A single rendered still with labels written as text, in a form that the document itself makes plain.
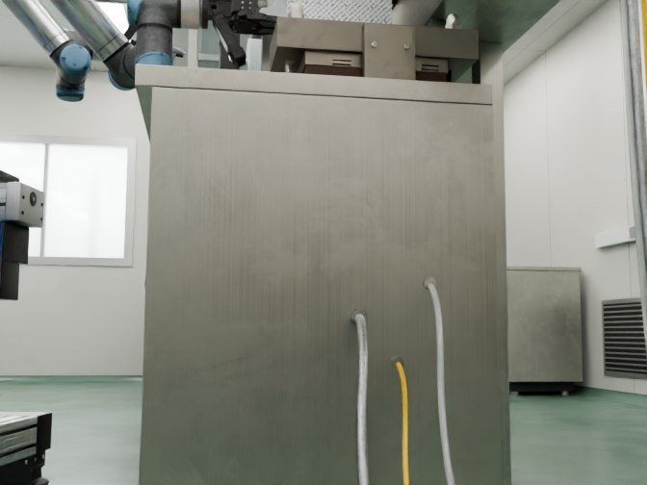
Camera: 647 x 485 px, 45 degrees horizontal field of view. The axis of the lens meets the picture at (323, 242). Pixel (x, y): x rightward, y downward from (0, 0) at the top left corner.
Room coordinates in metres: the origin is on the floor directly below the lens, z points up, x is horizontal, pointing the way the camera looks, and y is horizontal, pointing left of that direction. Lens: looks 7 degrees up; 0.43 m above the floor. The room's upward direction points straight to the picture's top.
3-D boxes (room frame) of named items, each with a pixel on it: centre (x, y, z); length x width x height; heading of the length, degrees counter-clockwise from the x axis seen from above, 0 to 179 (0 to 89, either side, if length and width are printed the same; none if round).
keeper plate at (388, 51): (1.46, -0.12, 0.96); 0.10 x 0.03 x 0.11; 99
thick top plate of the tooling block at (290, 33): (1.55, -0.09, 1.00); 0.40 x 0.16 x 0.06; 99
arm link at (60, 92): (2.07, 0.69, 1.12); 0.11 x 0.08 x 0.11; 22
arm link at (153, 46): (1.61, 0.37, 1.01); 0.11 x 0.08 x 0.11; 35
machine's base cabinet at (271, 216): (2.64, 0.19, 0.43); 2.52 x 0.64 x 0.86; 9
